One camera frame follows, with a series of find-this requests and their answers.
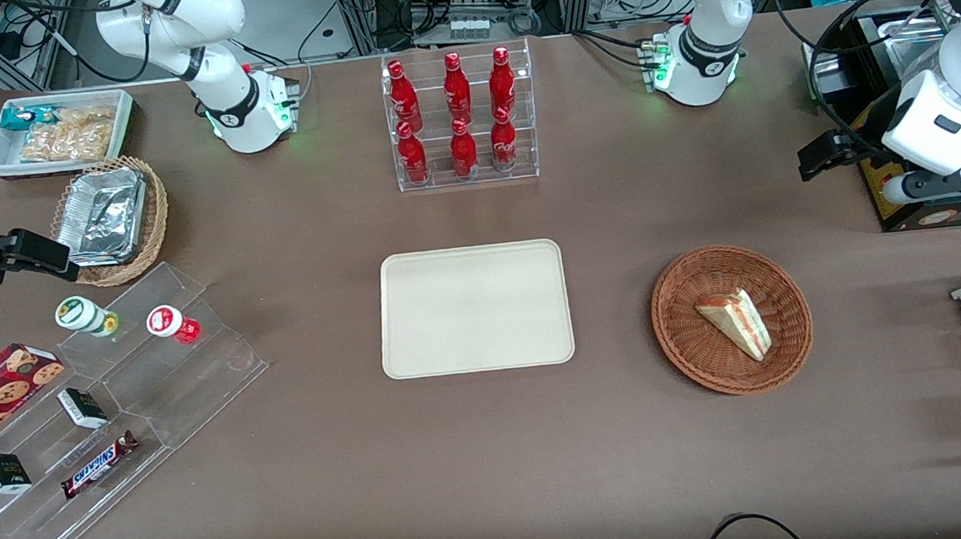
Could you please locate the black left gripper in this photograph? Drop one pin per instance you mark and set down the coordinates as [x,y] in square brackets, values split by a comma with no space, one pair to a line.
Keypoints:
[870,134]

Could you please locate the triangular sandwich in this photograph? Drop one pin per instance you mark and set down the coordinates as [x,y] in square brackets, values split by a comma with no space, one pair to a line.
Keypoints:
[736,323]

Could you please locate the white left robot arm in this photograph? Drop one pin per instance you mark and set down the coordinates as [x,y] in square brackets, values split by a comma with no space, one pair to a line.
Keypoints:
[712,8]

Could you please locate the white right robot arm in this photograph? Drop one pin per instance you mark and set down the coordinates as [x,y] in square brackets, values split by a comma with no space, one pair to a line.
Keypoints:
[225,97]

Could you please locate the oval wicker basket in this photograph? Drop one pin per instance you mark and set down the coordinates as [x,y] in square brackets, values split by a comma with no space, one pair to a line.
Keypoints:
[154,216]

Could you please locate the round brown wicker basket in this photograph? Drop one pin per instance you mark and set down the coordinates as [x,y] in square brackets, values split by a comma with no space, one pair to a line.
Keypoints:
[698,356]

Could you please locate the cream plastic tray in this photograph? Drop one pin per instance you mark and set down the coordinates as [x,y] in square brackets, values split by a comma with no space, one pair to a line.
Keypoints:
[475,308]

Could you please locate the black food warmer cabinet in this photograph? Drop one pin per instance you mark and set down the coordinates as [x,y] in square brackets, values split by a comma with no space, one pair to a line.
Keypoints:
[882,199]

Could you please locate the green lid dessert cup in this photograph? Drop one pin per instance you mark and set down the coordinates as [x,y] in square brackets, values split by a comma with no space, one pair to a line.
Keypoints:
[82,314]

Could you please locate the stack of foil trays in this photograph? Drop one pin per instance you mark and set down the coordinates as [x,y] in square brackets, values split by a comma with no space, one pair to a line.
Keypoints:
[100,216]

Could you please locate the white rectangular snack bin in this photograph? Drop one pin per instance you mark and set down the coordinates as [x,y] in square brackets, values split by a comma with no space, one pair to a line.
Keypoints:
[1,159]

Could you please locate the clear bag of crackers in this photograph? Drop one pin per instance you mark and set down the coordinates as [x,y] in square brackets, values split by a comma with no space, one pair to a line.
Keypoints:
[69,136]

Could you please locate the teal snack packet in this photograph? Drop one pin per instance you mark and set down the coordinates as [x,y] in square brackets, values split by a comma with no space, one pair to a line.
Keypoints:
[22,117]

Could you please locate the steel warmer pan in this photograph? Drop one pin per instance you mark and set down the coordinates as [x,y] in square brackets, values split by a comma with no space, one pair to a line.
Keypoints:
[908,41]

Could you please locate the red lid dessert cup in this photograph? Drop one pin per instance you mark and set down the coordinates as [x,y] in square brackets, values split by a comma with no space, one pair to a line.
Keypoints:
[167,322]

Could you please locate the small black chocolate box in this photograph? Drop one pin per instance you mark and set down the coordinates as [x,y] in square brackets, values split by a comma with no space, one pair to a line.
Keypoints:
[82,407]
[2,474]

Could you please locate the clear acrylic stepped shelf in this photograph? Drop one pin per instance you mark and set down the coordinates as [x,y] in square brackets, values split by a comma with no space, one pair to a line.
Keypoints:
[192,383]

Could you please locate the Snickers chocolate bar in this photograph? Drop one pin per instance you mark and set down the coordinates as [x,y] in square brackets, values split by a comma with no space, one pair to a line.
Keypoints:
[98,465]

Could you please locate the red cola bottle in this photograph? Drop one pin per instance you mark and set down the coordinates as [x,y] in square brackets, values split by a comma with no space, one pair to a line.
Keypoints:
[502,84]
[504,145]
[464,152]
[413,157]
[405,97]
[457,89]

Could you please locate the clear acrylic bottle rack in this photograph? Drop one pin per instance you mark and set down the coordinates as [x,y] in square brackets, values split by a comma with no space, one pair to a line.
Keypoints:
[483,178]

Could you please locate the white power strip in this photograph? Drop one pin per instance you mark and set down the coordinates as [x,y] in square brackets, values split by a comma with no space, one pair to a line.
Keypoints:
[469,28]

